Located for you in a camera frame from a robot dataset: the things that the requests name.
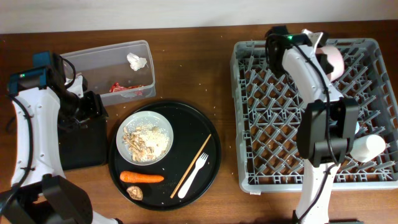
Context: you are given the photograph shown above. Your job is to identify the light blue plastic cup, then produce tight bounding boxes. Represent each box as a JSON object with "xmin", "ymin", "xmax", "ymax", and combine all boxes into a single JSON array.
[{"xmin": 355, "ymin": 122, "xmax": 360, "ymax": 134}]

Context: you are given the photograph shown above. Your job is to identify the grey plate with food scraps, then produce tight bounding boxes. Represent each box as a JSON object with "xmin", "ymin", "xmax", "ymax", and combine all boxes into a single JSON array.
[{"xmin": 115, "ymin": 111, "xmax": 174, "ymax": 166}]

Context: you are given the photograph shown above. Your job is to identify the cream plastic cup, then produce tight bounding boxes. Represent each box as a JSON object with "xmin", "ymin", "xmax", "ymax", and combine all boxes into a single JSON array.
[{"xmin": 350, "ymin": 134, "xmax": 386, "ymax": 162}]

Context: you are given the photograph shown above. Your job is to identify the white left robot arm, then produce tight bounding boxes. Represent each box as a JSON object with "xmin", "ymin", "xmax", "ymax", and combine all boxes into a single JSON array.
[{"xmin": 1, "ymin": 52, "xmax": 118, "ymax": 223}]

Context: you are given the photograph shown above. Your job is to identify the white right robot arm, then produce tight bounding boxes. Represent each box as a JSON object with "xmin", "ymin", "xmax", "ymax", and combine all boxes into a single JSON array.
[{"xmin": 265, "ymin": 26, "xmax": 359, "ymax": 223}]

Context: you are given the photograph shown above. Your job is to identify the black rectangular waste bin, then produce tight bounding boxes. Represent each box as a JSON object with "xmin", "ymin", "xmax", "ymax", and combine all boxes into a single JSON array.
[{"xmin": 58, "ymin": 116, "xmax": 108, "ymax": 170}]

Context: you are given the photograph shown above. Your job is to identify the clear plastic waste bin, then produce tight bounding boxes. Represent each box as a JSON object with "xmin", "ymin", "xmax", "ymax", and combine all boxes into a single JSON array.
[{"xmin": 62, "ymin": 40, "xmax": 156, "ymax": 106}]

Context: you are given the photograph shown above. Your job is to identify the grey plastic dishwasher rack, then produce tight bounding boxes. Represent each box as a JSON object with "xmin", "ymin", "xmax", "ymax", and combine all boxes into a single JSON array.
[{"xmin": 230, "ymin": 39, "xmax": 397, "ymax": 194}]

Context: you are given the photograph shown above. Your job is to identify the red snack wrapper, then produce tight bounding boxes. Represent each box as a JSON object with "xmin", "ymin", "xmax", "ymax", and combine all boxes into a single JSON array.
[{"xmin": 109, "ymin": 82, "xmax": 143, "ymax": 93}]

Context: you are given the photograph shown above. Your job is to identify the crumpled white tissue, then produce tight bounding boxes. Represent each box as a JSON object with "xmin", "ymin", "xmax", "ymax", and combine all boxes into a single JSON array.
[{"xmin": 126, "ymin": 53, "xmax": 147, "ymax": 72}]

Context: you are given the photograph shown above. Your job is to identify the orange carrot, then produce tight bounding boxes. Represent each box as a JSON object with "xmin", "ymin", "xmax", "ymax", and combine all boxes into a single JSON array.
[{"xmin": 119, "ymin": 171, "xmax": 164, "ymax": 184}]

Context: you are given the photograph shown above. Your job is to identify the round black serving tray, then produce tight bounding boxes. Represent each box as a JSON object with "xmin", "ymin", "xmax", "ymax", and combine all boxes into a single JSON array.
[{"xmin": 108, "ymin": 101, "xmax": 221, "ymax": 211}]

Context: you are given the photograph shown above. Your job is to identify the brown mushroom piece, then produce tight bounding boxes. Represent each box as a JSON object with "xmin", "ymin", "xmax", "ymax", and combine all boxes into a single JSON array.
[{"xmin": 126, "ymin": 185, "xmax": 144, "ymax": 201}]

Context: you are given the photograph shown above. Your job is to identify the wooden chopstick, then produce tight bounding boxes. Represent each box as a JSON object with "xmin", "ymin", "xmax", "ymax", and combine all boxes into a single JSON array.
[{"xmin": 170, "ymin": 134, "xmax": 211, "ymax": 198}]

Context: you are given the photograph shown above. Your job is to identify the white plastic fork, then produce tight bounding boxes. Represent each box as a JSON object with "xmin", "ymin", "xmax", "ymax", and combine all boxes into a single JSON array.
[{"xmin": 177, "ymin": 153, "xmax": 208, "ymax": 198}]

